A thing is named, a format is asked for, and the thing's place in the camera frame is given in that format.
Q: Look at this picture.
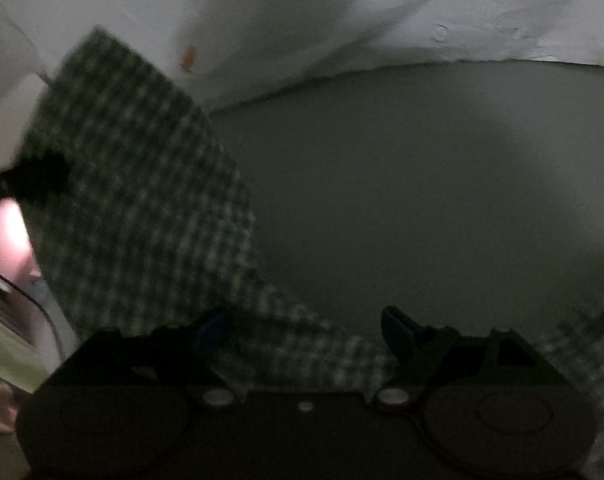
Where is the white printed sheet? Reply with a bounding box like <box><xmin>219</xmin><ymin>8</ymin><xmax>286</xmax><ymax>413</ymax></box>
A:
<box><xmin>0</xmin><ymin>0</ymin><xmax>604</xmax><ymax>116</ymax></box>

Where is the grey bed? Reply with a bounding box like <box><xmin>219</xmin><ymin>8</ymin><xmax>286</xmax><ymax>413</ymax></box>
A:
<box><xmin>209</xmin><ymin>60</ymin><xmax>604</xmax><ymax>356</ymax></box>

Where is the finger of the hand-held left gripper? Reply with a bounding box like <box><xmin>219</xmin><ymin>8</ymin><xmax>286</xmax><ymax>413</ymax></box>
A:
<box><xmin>0</xmin><ymin>152</ymin><xmax>69</xmax><ymax>208</ymax></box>

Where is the green cloth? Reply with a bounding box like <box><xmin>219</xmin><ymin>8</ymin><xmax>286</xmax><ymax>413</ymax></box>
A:
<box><xmin>0</xmin><ymin>320</ymin><xmax>49</xmax><ymax>394</ymax></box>

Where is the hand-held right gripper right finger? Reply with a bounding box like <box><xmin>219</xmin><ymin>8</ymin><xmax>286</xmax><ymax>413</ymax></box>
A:
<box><xmin>366</xmin><ymin>305</ymin><xmax>573</xmax><ymax>412</ymax></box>

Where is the white board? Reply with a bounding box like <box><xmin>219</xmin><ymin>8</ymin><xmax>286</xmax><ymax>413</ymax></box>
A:
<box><xmin>0</xmin><ymin>72</ymin><xmax>49</xmax><ymax>171</ymax></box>

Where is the black cable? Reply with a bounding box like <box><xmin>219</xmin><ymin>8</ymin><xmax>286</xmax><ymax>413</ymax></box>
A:
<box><xmin>0</xmin><ymin>265</ymin><xmax>65</xmax><ymax>361</ymax></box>

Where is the green checked shirt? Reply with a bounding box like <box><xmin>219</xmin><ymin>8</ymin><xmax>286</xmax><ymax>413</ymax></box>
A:
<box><xmin>17</xmin><ymin>25</ymin><xmax>604</xmax><ymax>480</ymax></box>

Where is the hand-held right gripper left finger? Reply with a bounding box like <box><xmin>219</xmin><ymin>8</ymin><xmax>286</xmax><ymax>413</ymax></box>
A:
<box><xmin>47</xmin><ymin>305</ymin><xmax>246</xmax><ymax>412</ymax></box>

